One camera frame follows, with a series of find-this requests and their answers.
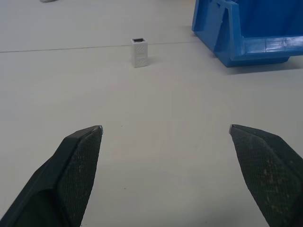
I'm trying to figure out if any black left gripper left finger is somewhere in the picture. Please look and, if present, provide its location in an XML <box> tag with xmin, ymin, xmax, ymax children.
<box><xmin>0</xmin><ymin>125</ymin><xmax>104</xmax><ymax>227</ymax></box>

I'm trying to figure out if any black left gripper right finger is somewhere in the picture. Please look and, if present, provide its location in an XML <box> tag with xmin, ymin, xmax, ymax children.
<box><xmin>228</xmin><ymin>124</ymin><xmax>303</xmax><ymax>227</ymax></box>

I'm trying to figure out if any small white box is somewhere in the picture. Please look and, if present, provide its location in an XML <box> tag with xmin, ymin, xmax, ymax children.
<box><xmin>129</xmin><ymin>37</ymin><xmax>149</xmax><ymax>69</ymax></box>

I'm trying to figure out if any blue plastic storage bin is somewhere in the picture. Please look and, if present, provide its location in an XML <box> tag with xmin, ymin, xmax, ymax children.
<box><xmin>191</xmin><ymin>0</ymin><xmax>303</xmax><ymax>68</ymax></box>

